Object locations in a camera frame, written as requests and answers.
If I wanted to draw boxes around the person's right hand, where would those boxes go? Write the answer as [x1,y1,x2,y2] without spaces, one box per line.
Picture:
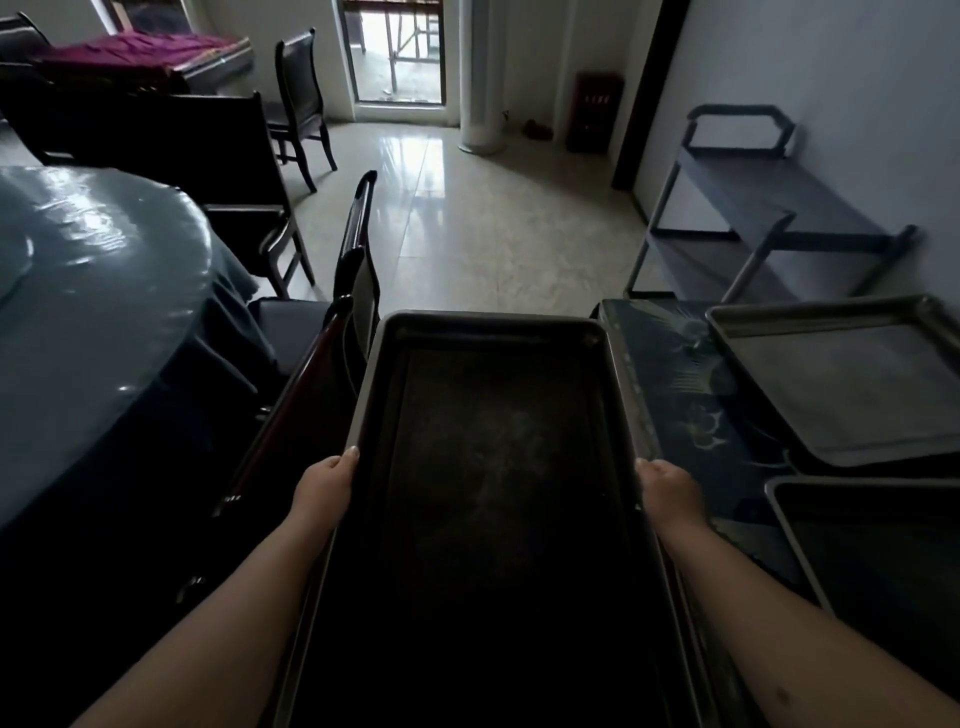
[634,458,711,537]

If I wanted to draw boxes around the person's left hand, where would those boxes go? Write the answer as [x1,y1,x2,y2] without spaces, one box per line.
[290,445,361,535]

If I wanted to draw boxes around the large dark metal baking tray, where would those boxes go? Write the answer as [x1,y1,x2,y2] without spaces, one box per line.
[271,309,723,728]

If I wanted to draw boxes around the person's left forearm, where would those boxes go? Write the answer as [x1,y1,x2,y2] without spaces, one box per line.
[71,508,339,728]

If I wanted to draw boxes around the person's right forearm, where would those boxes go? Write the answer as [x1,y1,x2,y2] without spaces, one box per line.
[660,517,960,728]

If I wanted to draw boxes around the dark wooden dining chair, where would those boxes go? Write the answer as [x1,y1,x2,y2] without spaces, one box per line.
[176,171,382,605]
[0,61,84,168]
[135,88,318,300]
[264,27,339,195]
[0,11,52,64]

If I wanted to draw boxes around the blue patterned tablecloth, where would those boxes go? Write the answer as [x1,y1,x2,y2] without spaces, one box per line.
[597,297,826,601]

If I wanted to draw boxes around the silver metal baking tray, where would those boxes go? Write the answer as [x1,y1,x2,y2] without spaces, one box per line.
[705,294,960,470]

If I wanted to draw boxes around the round table with blue cloth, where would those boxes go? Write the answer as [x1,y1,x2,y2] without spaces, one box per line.
[0,165,280,728]

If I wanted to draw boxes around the grey metal service cart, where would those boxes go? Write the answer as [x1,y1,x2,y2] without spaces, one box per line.
[624,104,919,303]

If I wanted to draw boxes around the red crate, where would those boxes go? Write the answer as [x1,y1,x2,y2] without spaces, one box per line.
[566,70,625,156]

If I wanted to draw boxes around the white tower air conditioner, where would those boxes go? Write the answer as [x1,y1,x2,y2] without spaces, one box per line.
[457,0,511,156]

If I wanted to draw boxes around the glass door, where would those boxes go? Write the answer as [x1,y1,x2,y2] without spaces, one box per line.
[337,0,451,108]

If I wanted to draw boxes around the table with folded cloths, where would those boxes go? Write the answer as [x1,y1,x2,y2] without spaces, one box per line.
[33,30,256,95]

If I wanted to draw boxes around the magenta cloth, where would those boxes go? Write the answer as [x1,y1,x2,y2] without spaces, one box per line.
[33,30,240,78]

